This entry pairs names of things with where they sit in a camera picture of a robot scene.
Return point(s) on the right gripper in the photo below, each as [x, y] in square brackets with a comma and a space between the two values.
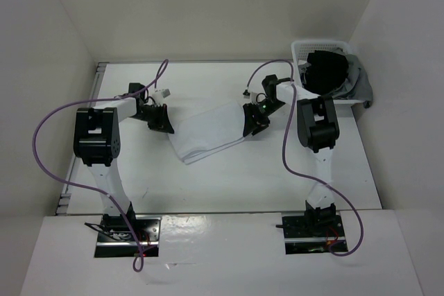
[253, 125]

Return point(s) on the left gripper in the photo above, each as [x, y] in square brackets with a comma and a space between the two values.
[163, 123]

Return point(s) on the white skirt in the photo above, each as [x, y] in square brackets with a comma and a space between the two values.
[208, 133]

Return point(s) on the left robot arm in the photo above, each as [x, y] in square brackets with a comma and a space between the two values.
[97, 143]

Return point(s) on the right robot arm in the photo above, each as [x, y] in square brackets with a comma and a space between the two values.
[317, 129]

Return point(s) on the white laundry basket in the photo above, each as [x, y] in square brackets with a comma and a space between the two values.
[301, 48]

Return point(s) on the black skirt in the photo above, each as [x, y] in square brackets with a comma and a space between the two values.
[324, 72]

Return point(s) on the grey skirt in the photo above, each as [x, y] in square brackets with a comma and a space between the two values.
[356, 85]

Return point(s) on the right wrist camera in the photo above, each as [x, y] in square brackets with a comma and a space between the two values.
[254, 98]

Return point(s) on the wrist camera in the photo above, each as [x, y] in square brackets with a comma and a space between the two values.
[254, 98]
[160, 95]

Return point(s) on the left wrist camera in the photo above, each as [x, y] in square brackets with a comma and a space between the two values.
[160, 95]

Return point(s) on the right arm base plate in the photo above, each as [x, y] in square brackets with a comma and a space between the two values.
[300, 238]

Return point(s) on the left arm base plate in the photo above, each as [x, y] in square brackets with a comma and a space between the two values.
[138, 237]

